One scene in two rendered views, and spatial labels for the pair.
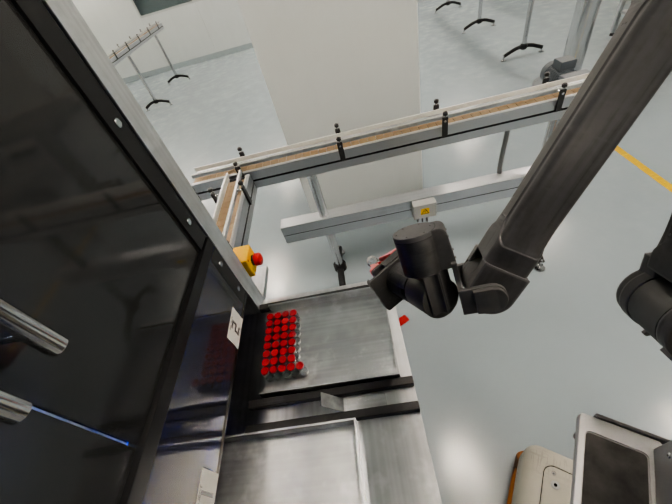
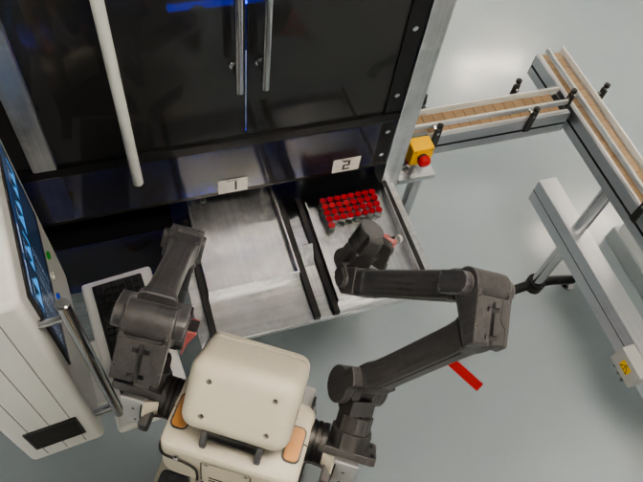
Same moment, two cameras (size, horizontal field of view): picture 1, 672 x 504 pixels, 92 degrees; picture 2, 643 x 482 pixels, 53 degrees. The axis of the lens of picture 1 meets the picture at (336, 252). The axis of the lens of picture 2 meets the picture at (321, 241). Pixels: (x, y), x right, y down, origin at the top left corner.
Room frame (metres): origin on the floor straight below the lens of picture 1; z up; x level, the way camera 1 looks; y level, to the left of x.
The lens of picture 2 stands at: (-0.24, -0.69, 2.50)
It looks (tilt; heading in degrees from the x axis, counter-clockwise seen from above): 57 degrees down; 55
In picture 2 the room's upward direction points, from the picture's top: 11 degrees clockwise
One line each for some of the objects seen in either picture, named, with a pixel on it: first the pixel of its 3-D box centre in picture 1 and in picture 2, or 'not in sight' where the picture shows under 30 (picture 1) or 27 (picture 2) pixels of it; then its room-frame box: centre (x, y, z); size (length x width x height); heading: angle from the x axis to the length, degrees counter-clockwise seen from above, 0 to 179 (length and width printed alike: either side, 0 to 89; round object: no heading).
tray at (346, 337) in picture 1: (326, 338); (362, 243); (0.46, 0.09, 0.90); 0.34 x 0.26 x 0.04; 81
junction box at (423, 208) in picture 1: (423, 208); (631, 365); (1.27, -0.51, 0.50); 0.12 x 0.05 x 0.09; 81
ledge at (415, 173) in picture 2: (246, 285); (409, 163); (0.76, 0.32, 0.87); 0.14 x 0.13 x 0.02; 81
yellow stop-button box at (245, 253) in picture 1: (242, 262); (417, 148); (0.74, 0.28, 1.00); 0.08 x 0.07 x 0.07; 81
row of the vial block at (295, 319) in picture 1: (294, 342); (353, 218); (0.48, 0.18, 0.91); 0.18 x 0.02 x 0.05; 171
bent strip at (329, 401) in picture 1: (353, 399); (313, 270); (0.28, 0.06, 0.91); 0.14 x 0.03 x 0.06; 81
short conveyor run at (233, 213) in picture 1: (225, 227); (475, 118); (1.05, 0.38, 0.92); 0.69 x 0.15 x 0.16; 171
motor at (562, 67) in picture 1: (566, 76); not in sight; (1.42, -1.29, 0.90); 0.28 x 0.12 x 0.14; 171
